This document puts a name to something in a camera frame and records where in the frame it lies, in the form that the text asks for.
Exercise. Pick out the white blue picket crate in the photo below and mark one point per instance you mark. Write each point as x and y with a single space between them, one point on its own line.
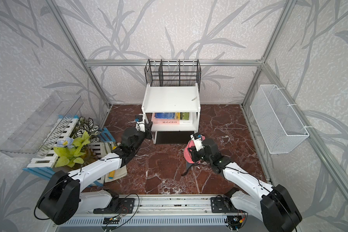
45 167

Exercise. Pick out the white two-tier bookshelf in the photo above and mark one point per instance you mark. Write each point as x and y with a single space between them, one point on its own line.
172 100

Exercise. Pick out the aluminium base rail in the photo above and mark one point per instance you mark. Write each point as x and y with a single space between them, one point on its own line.
185 205

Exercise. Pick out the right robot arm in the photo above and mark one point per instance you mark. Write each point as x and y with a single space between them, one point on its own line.
255 188

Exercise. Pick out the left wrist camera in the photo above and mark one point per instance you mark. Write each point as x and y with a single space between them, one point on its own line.
140 123

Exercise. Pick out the white mesh wall basket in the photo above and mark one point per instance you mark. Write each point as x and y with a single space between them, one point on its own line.
279 124

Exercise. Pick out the black wire wall basket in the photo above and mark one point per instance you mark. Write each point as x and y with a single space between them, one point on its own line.
165 73

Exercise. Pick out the pink fluffy cloth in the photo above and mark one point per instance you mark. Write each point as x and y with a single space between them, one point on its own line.
191 155

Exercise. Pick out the striped leaf plant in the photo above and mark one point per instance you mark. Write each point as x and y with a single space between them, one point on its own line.
87 125

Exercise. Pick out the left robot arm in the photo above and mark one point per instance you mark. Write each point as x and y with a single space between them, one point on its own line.
84 177

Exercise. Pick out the clear plastic wall tray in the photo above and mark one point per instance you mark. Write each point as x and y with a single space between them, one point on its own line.
38 134

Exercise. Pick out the yellow item on beige cloth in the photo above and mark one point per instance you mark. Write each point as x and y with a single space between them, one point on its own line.
117 174

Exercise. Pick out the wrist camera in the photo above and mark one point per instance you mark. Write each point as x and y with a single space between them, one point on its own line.
197 138
140 123

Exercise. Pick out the green artificial plant with flower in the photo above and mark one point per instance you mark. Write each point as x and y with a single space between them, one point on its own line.
70 151

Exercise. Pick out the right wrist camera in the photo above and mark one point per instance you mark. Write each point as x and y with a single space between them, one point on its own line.
197 138

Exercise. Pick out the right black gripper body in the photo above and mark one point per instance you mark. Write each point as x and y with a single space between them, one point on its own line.
200 155

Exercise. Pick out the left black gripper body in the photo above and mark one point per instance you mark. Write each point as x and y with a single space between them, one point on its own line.
141 136

